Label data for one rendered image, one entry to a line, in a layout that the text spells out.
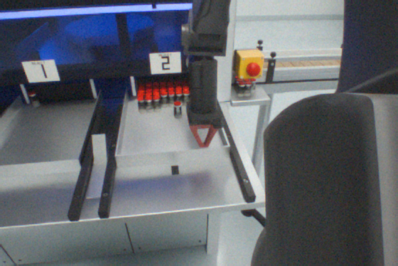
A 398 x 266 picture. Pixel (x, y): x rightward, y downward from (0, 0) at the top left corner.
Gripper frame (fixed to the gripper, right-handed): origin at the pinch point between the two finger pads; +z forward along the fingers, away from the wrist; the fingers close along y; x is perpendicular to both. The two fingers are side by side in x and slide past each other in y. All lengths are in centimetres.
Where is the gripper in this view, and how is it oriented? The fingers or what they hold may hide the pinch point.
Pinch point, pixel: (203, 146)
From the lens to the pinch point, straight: 63.2
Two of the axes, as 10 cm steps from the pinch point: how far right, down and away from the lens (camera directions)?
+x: -9.9, 0.7, -1.1
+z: 0.1, 8.9, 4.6
